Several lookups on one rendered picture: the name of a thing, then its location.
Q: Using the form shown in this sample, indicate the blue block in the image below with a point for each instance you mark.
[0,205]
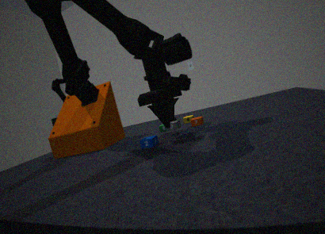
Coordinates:
[149,142]

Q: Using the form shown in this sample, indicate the green block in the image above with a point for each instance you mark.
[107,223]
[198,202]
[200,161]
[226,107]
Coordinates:
[162,128]

